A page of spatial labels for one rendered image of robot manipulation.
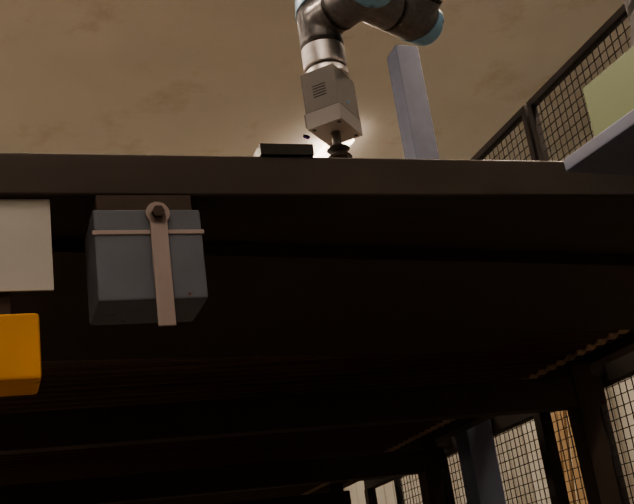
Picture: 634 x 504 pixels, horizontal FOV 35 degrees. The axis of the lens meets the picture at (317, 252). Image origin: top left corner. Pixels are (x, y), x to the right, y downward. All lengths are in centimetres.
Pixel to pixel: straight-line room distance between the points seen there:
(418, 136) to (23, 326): 286
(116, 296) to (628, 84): 71
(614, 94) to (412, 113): 258
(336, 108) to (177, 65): 383
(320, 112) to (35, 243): 60
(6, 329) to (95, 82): 442
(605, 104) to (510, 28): 424
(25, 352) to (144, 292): 16
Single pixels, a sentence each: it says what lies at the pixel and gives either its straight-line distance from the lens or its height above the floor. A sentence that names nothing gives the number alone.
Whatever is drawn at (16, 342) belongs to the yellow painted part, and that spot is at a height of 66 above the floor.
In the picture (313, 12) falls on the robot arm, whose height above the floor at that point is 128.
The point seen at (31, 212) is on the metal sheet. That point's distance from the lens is 129.
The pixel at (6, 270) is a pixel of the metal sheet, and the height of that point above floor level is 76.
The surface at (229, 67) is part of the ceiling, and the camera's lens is 552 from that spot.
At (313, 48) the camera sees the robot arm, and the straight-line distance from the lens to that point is 174.
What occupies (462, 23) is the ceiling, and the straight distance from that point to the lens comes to 550.
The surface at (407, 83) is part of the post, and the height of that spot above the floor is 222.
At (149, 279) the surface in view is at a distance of 124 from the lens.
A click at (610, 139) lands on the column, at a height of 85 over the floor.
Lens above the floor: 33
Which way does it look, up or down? 20 degrees up
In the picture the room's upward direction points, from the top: 8 degrees counter-clockwise
